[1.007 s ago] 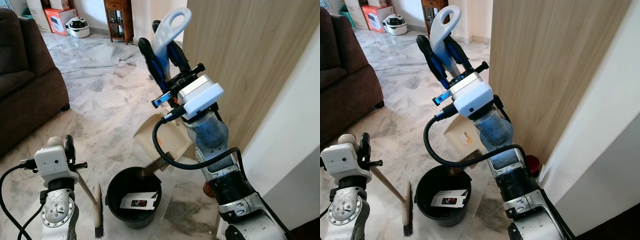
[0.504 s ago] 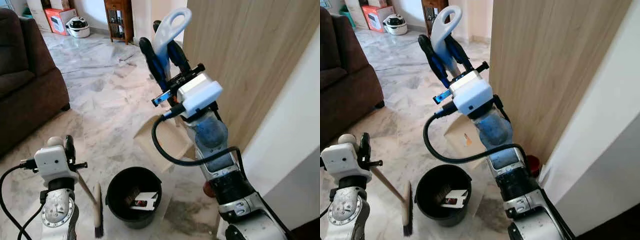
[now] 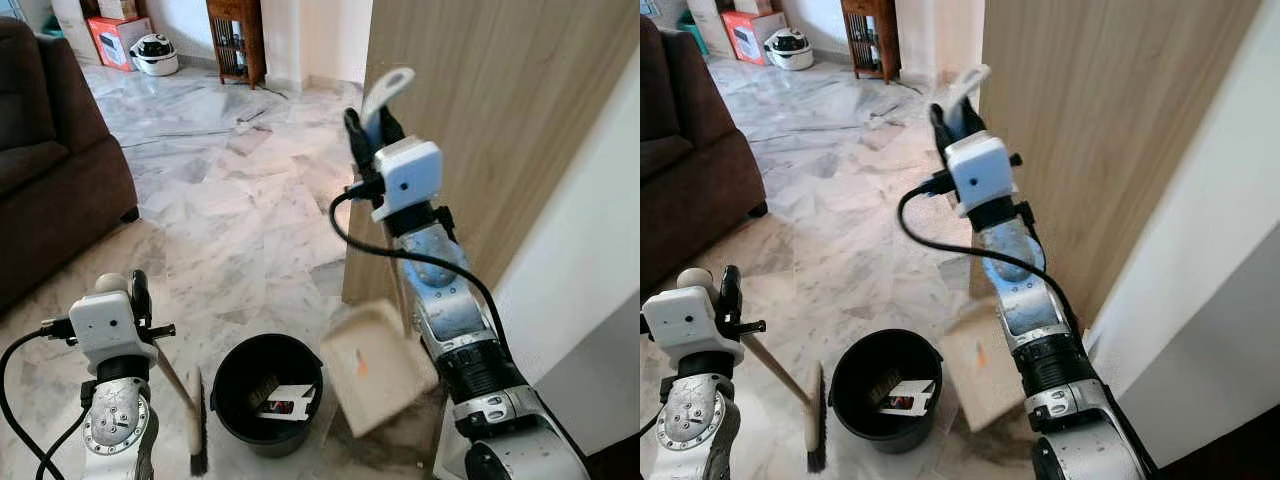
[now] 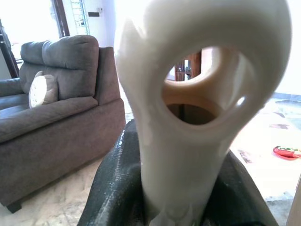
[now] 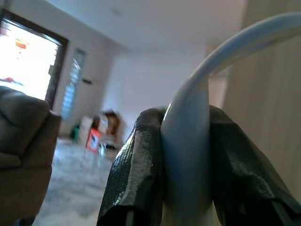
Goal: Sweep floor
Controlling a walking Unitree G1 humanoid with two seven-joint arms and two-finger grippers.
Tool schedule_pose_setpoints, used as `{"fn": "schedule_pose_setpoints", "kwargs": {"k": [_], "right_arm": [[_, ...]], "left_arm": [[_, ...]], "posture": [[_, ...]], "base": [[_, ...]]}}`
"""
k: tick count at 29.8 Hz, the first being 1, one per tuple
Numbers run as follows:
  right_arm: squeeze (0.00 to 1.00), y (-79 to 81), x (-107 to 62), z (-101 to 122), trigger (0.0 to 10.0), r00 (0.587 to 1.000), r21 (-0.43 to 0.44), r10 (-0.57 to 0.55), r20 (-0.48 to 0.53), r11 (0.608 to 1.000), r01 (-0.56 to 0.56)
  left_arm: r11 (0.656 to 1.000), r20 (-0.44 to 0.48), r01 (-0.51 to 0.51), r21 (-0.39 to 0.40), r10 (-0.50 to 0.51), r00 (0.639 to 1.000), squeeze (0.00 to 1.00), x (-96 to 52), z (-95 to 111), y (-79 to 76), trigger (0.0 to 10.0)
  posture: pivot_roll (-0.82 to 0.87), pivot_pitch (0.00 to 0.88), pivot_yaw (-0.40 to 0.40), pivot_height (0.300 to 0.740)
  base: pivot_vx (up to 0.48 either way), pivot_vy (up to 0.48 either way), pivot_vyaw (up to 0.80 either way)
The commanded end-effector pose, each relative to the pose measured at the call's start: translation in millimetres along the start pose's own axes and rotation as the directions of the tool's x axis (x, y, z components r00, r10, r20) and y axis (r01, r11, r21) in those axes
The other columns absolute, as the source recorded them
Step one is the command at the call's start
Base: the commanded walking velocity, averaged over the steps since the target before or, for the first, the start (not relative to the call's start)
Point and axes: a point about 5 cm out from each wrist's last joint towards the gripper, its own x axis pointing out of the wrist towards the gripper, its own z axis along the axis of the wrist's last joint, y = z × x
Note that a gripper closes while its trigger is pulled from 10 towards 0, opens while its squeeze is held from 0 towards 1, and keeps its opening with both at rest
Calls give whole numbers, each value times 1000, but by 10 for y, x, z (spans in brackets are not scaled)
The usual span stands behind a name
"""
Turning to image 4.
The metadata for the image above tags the red snack packet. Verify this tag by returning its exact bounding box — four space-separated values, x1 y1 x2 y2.
272 145 301 161

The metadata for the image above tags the dark brown door frame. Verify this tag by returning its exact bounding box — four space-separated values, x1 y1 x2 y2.
52 0 71 39

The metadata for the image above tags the white wire rack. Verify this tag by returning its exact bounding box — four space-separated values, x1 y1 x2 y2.
70 0 91 36

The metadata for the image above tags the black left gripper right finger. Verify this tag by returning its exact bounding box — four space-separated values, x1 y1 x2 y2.
201 150 279 226

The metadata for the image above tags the white plastic handle with hole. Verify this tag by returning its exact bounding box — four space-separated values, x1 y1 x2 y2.
114 0 293 226

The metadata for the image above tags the white and beige cushion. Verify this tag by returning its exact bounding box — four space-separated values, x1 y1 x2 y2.
28 70 59 109

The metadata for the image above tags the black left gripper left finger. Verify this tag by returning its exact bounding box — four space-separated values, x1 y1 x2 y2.
77 119 152 226

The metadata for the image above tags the grey fabric sofa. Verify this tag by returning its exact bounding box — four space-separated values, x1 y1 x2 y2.
0 34 127 214

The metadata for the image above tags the brown wooden shelf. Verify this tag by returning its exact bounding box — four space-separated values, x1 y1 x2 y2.
173 51 203 81

